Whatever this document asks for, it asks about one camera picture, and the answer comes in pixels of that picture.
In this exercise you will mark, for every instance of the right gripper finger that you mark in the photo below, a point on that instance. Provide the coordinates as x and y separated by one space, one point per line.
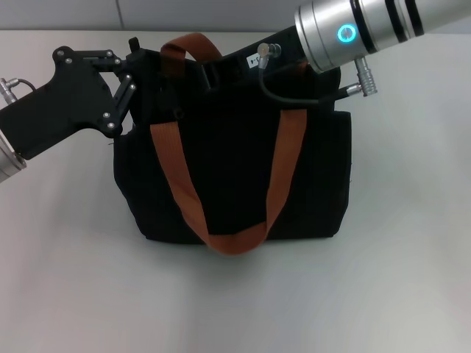
191 101
187 75

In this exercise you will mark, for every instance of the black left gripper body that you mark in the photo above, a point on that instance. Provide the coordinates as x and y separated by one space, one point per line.
62 106

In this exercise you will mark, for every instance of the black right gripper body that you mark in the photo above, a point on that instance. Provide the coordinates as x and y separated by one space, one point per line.
257 62

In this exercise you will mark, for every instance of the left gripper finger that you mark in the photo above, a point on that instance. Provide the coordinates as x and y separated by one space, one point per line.
112 60
123 95

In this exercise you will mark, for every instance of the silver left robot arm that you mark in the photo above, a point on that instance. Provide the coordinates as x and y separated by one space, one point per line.
9 165

